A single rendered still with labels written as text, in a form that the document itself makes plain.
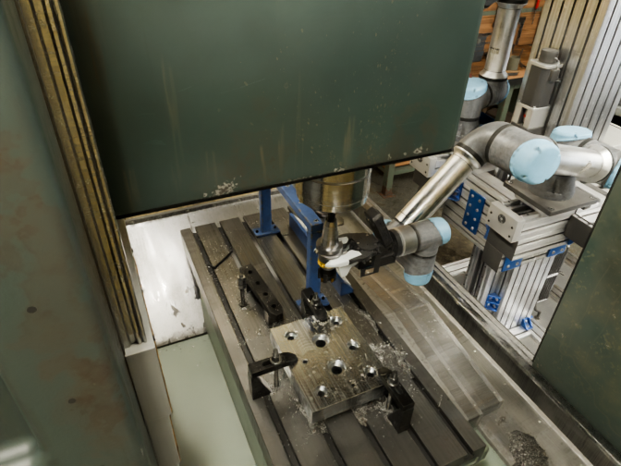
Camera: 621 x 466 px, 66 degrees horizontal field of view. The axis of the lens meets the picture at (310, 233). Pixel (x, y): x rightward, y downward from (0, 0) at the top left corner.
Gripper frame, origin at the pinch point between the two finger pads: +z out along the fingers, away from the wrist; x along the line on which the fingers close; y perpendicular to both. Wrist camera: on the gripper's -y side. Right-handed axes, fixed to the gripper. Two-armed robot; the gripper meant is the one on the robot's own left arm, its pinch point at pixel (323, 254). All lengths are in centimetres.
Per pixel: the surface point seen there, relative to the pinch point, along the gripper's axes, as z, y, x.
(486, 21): -282, 17, 258
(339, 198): 1.3, -20.2, -7.6
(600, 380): -65, 34, -38
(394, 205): -156, 129, 181
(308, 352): 4.0, 31.1, -1.7
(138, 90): 36, -47, -12
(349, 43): 4, -51, -12
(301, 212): -7.1, 7.5, 29.2
